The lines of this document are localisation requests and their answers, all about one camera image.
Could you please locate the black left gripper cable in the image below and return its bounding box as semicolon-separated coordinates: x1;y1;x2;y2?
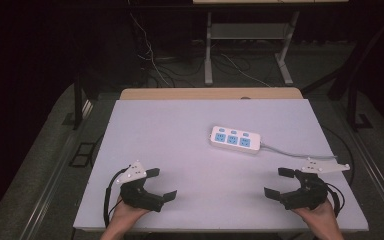
103;165;132;228

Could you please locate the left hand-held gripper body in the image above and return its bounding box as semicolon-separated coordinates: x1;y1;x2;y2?
115;160;165;213

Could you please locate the white blue power strip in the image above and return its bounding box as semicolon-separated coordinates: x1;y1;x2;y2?
208;125;262;155

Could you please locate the aluminium floor rail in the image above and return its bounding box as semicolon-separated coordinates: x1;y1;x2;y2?
332;99;384;236
26;99;95;240

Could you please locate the black floor cable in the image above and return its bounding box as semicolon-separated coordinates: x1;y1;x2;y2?
322;125;357;187

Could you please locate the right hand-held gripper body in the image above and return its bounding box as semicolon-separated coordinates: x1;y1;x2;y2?
278;158;351;211

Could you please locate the white metal desk frame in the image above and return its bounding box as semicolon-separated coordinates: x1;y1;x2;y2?
203;9;302;87

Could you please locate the black floor bracket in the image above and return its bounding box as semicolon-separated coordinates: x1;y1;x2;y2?
68;142;97;168

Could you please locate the person's left hand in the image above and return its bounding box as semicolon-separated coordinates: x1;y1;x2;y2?
107;195;151;232

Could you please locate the white floor cable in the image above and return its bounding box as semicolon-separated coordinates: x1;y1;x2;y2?
219;52;272;88
128;12;172;88

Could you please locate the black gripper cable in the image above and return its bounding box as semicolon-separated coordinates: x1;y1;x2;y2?
325;182;346;218
103;165;132;228

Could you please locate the grey power strip cable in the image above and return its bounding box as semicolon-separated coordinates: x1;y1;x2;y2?
259;142;338;161

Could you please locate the black metal stand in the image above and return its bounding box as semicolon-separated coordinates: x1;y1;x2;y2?
344;63;375;132
72;71;96;131

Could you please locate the person's right hand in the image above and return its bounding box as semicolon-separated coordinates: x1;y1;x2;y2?
291;199;340;233

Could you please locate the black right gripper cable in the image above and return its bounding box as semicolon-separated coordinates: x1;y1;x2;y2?
325;182;346;218

